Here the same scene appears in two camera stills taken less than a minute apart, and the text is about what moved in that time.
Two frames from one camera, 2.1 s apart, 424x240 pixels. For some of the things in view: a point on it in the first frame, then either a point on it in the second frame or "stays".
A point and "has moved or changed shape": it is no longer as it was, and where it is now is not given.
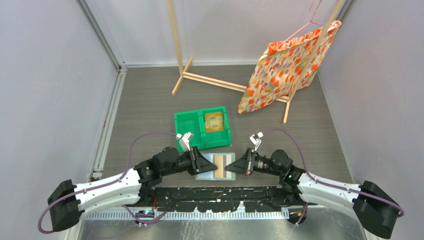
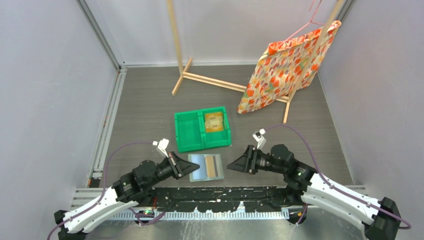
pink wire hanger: [311, 20] stays
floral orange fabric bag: [280, 68] stays
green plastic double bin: [202, 129] stays
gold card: [218, 160] has moved or changed shape
